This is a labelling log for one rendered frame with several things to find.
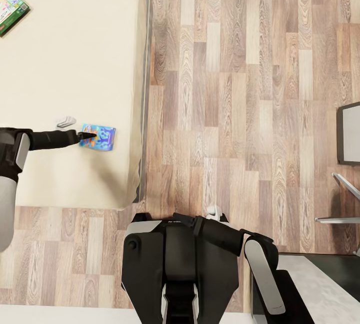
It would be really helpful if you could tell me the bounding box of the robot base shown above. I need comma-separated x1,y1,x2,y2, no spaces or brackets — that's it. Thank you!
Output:
121,213,239,324

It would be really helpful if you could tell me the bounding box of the board game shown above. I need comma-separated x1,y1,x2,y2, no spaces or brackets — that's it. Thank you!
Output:
79,124,116,151
0,0,29,34

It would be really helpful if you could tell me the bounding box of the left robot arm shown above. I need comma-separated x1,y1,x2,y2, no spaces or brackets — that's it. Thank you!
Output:
0,116,96,252

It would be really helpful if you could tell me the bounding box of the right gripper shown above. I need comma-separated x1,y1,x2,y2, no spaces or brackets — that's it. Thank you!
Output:
173,212,229,249

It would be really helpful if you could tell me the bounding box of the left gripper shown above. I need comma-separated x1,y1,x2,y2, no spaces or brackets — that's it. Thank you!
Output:
44,129,96,149

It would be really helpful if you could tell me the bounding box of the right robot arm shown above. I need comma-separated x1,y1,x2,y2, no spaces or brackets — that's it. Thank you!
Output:
173,204,315,324

